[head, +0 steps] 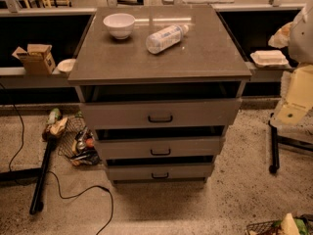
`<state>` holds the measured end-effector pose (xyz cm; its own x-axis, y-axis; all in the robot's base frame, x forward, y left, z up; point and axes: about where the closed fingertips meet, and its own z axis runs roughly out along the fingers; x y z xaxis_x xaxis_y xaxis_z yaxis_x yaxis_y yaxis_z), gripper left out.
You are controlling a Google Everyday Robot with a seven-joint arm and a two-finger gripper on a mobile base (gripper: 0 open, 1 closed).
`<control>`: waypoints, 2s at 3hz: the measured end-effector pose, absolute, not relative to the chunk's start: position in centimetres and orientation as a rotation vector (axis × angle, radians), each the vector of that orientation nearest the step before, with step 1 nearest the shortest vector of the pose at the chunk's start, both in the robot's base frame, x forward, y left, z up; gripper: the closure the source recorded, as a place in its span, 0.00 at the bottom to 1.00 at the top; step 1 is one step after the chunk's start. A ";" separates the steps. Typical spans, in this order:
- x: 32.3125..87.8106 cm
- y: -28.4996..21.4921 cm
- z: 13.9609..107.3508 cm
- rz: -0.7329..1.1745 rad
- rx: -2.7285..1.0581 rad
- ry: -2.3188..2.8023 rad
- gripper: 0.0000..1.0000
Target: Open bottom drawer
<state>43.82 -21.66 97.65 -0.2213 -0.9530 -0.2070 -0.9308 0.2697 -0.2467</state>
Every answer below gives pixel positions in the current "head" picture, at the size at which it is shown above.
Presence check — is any black power cable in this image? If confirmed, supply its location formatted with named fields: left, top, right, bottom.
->
left=0, top=82, right=114, bottom=235

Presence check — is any grey drawer cabinet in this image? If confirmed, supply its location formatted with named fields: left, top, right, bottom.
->
left=68, top=5, right=250, bottom=171

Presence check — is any small white dish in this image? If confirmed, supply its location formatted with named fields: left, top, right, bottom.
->
left=57, top=59, right=75, bottom=73

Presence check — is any brown bread on floor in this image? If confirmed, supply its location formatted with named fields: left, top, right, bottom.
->
left=42, top=117, right=67, bottom=141

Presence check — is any black right table leg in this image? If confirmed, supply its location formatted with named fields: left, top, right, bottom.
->
left=268, top=122, right=313, bottom=174

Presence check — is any white foam food container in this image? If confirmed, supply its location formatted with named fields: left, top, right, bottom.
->
left=250, top=50, right=289, bottom=68

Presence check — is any open cardboard box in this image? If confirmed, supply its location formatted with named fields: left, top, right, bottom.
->
left=12, top=44, right=56, bottom=75

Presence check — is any grey drawer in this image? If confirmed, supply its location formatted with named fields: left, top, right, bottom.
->
left=95, top=136, right=225, bottom=160
left=80, top=99, right=242, bottom=129
left=106, top=164, right=214, bottom=181

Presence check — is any green bottle on floor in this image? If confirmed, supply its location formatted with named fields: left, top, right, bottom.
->
left=47, top=108, right=62, bottom=124

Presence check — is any clear plastic bottle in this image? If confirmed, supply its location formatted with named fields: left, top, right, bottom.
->
left=146, top=24, right=189, bottom=54

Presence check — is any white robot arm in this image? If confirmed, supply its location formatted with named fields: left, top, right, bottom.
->
left=268, top=1, right=313, bottom=126

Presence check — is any wire basket with utensils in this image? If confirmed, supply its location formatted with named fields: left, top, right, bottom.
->
left=58, top=114, right=100, bottom=166

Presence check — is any wire basket with food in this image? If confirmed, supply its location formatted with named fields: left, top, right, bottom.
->
left=246, top=213, right=313, bottom=235

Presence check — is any white bowl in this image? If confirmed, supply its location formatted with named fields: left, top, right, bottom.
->
left=103, top=13, right=135, bottom=39

